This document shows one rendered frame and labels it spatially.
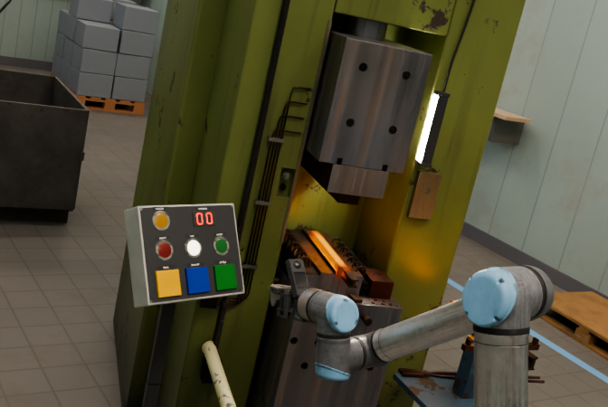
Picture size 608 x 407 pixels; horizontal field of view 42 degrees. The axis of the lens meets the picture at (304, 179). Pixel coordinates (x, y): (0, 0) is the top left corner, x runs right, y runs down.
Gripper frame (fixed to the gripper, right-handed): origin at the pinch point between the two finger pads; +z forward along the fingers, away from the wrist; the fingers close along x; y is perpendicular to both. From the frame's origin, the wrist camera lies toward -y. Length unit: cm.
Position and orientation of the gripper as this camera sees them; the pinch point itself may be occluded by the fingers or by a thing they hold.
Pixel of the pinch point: (272, 285)
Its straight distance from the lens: 232.6
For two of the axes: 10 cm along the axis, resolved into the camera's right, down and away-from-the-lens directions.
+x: 8.4, 0.6, 5.5
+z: -5.5, -0.3, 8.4
